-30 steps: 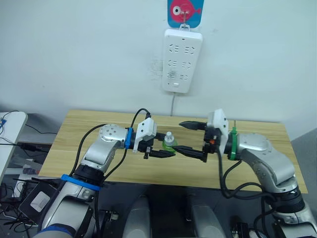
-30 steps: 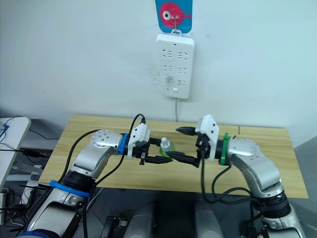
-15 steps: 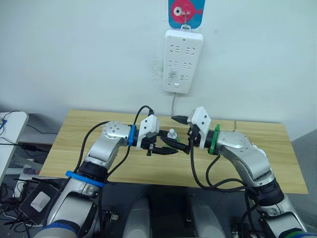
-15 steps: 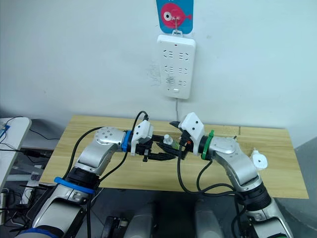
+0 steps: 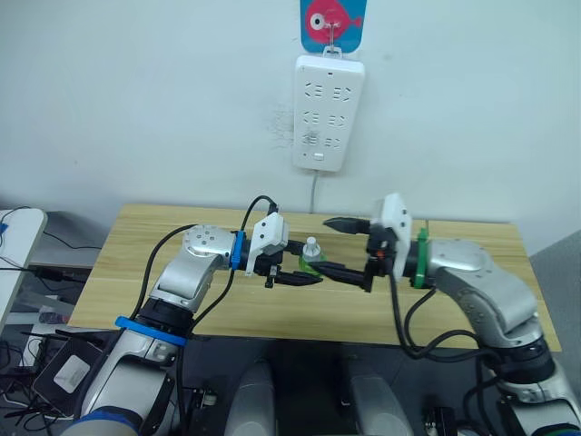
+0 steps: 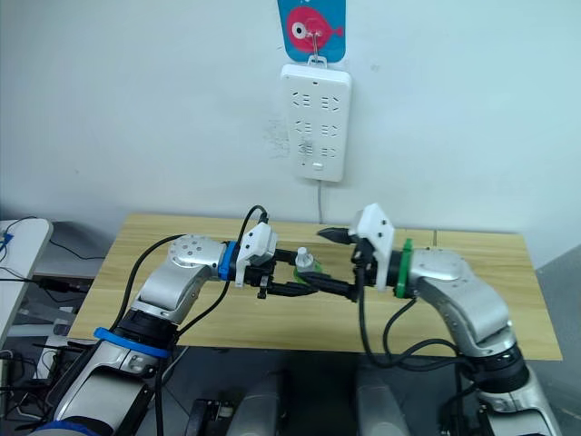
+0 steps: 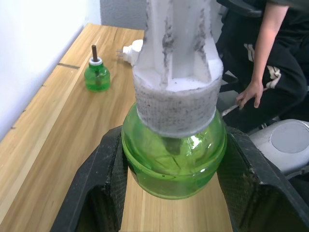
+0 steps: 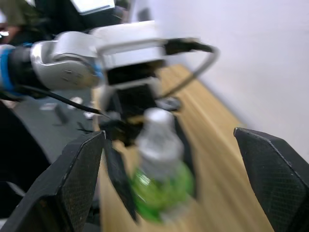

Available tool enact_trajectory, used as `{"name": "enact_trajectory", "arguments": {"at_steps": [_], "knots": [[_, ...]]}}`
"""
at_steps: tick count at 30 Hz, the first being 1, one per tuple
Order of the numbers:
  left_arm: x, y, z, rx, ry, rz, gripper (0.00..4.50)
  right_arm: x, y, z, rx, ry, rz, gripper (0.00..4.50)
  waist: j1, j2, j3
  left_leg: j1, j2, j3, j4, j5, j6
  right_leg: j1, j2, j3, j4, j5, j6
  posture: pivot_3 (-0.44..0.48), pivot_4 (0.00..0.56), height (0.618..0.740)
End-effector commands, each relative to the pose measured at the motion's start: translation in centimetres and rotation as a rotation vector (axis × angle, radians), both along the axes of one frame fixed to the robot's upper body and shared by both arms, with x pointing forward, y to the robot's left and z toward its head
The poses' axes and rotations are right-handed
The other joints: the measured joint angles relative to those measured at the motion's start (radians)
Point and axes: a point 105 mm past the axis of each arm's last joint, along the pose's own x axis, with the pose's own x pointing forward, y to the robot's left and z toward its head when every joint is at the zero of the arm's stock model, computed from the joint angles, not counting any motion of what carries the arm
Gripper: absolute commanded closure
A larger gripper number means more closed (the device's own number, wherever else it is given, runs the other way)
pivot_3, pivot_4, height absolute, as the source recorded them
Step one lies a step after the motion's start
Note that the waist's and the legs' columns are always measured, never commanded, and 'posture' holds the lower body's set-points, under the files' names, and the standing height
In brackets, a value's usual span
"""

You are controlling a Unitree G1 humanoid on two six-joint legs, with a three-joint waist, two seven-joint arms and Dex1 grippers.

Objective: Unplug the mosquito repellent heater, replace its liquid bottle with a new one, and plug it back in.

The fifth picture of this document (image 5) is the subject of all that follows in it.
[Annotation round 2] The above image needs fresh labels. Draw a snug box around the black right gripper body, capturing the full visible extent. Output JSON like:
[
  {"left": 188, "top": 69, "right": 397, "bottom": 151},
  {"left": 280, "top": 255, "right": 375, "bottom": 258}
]
[{"left": 361, "top": 224, "right": 398, "bottom": 293}]

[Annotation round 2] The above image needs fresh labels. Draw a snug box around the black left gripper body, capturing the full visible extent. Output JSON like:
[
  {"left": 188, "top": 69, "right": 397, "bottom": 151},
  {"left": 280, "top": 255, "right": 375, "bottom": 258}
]
[{"left": 253, "top": 239, "right": 291, "bottom": 290}]

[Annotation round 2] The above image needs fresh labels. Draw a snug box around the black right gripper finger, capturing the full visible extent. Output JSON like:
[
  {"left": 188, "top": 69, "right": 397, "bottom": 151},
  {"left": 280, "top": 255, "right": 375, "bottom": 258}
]
[
  {"left": 311, "top": 260, "right": 368, "bottom": 289},
  {"left": 321, "top": 216, "right": 373, "bottom": 237}
]

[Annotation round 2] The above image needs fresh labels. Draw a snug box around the green liquid bottle white cap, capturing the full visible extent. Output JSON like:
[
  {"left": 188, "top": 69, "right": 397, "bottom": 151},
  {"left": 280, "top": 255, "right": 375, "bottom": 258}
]
[{"left": 297, "top": 235, "right": 336, "bottom": 276}]

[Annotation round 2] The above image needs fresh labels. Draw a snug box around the grey rounded robot leg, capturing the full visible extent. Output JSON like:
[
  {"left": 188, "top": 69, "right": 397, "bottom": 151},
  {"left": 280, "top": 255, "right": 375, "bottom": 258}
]
[
  {"left": 345, "top": 362, "right": 415, "bottom": 436},
  {"left": 225, "top": 360, "right": 279, "bottom": 436}
]

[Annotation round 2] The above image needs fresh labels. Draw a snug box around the blue pink fish hook sticker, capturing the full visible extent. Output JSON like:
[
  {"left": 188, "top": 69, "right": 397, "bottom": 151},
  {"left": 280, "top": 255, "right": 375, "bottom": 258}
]
[{"left": 299, "top": 0, "right": 368, "bottom": 55}]

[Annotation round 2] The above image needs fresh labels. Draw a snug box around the black box with white label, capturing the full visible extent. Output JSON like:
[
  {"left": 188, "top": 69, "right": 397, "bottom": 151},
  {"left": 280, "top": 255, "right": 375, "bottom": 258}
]
[{"left": 31, "top": 337, "right": 106, "bottom": 418}]

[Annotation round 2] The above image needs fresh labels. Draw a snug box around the white side desk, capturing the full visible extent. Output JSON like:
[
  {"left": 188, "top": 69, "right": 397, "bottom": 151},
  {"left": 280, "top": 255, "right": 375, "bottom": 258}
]
[{"left": 0, "top": 207, "right": 49, "bottom": 329}]

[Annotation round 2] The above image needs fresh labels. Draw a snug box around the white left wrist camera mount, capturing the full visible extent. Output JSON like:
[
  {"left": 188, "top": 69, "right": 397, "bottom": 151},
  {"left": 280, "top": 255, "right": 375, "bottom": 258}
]
[{"left": 244, "top": 213, "right": 291, "bottom": 278}]

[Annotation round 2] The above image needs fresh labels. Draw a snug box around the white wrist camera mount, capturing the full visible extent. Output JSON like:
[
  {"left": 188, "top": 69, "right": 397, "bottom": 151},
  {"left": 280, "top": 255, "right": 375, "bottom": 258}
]
[
  {"left": 244, "top": 213, "right": 291, "bottom": 278},
  {"left": 369, "top": 193, "right": 414, "bottom": 279}
]

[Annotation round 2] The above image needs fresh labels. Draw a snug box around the blue wrist cable clamp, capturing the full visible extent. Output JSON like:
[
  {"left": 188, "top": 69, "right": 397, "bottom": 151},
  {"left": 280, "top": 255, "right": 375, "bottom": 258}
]
[{"left": 230, "top": 230, "right": 247, "bottom": 273}]

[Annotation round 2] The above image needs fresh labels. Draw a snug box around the green wrist cable clamp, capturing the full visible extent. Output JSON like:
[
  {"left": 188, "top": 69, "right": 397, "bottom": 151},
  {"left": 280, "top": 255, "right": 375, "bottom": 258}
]
[{"left": 411, "top": 228, "right": 431, "bottom": 290}]

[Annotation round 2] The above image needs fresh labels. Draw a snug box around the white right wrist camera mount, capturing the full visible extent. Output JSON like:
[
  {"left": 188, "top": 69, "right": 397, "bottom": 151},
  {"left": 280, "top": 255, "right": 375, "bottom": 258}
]
[{"left": 369, "top": 193, "right": 414, "bottom": 279}]

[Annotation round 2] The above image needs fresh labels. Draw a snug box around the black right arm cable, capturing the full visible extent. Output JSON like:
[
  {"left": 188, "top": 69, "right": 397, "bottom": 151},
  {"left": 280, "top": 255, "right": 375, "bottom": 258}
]
[{"left": 387, "top": 272, "right": 503, "bottom": 436}]

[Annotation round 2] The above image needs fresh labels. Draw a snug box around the white wall power strip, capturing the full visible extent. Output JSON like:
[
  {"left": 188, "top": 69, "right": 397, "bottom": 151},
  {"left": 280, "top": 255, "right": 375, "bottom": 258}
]
[{"left": 291, "top": 54, "right": 367, "bottom": 173}]

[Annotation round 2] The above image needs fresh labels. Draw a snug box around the blue forearm cable band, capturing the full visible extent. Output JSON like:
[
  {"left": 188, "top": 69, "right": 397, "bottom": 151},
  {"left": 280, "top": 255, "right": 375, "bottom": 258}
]
[{"left": 113, "top": 315, "right": 188, "bottom": 349}]

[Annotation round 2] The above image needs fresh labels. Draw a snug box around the small metal wall hook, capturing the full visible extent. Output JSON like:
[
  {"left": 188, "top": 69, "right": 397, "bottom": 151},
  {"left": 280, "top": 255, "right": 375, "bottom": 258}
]
[{"left": 321, "top": 17, "right": 343, "bottom": 59}]

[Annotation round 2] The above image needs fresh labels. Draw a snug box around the black power adapter with cable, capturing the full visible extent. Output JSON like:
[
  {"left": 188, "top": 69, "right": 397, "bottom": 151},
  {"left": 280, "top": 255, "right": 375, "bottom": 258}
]
[{"left": 0, "top": 265, "right": 90, "bottom": 285}]

